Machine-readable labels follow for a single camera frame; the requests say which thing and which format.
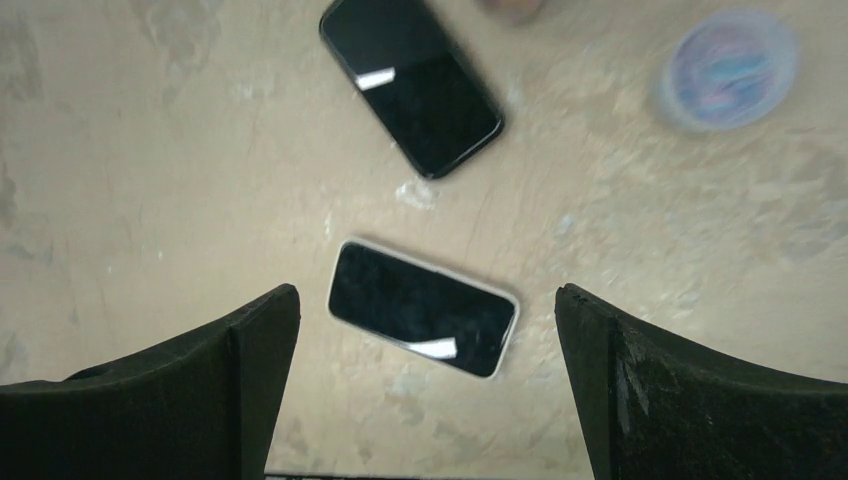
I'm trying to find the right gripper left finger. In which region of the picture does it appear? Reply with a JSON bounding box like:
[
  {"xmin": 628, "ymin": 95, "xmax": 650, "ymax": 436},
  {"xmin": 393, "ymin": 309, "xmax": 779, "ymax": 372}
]
[{"xmin": 1, "ymin": 284, "xmax": 301, "ymax": 479}]

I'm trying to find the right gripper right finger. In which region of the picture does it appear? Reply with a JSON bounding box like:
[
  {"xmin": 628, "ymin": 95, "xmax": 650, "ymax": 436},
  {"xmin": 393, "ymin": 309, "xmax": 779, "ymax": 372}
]
[{"xmin": 555, "ymin": 284, "xmax": 847, "ymax": 479}]

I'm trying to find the black phone without case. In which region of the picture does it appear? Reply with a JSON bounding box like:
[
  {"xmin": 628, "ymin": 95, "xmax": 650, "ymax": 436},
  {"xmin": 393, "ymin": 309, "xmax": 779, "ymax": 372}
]
[{"xmin": 319, "ymin": 0, "xmax": 505, "ymax": 180}]

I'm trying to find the clear round lid container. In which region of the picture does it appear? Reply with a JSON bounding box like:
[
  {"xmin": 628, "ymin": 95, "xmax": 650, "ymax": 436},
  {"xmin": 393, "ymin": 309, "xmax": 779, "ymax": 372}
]
[{"xmin": 653, "ymin": 8, "xmax": 800, "ymax": 132}]

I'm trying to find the pink capped small bottle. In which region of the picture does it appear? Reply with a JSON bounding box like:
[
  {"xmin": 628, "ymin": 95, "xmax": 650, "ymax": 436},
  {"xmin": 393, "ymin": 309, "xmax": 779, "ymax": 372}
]
[{"xmin": 476, "ymin": 0, "xmax": 546, "ymax": 25}]

